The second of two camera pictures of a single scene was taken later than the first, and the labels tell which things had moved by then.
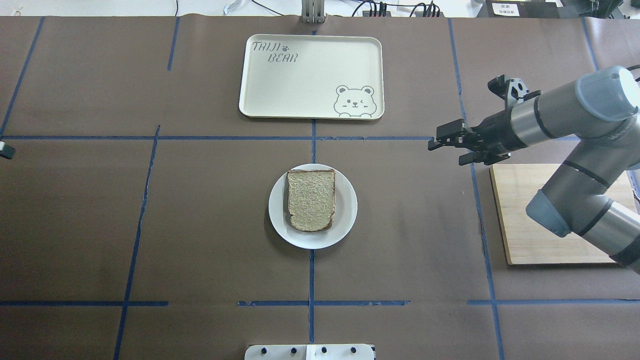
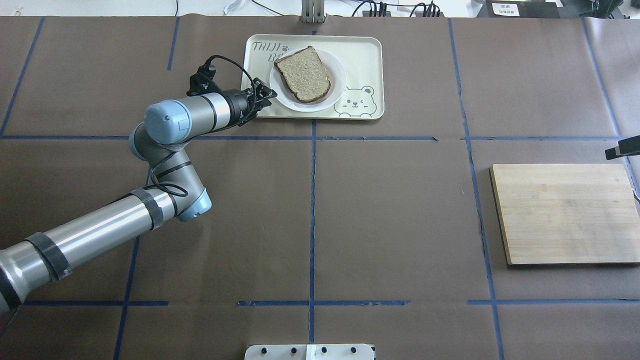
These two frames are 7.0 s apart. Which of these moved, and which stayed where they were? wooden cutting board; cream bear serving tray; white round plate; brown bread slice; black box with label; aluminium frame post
Moved: brown bread slice; white round plate
Stayed: black box with label; cream bear serving tray; wooden cutting board; aluminium frame post
